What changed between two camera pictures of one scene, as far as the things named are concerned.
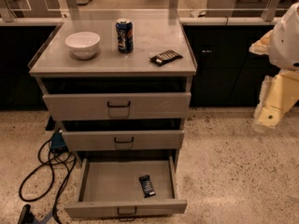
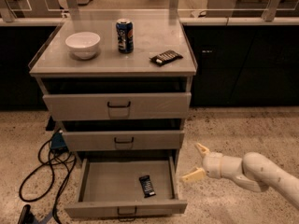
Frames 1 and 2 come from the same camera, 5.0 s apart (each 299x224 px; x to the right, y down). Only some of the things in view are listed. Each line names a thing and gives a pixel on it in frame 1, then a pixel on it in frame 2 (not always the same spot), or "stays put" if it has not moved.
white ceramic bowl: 82,44 stays put
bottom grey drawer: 109,186 stays put
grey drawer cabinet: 120,89 stays put
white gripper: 286,44 -> 212,164
